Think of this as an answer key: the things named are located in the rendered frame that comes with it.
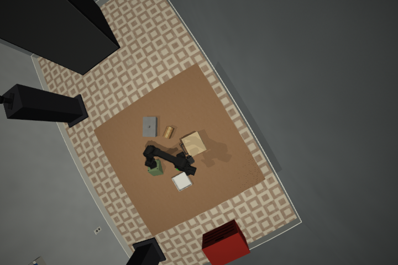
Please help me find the brown cardboard box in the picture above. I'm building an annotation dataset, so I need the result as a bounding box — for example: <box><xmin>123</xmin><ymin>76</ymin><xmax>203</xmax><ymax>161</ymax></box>
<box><xmin>163</xmin><ymin>126</ymin><xmax>174</xmax><ymax>139</ymax></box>

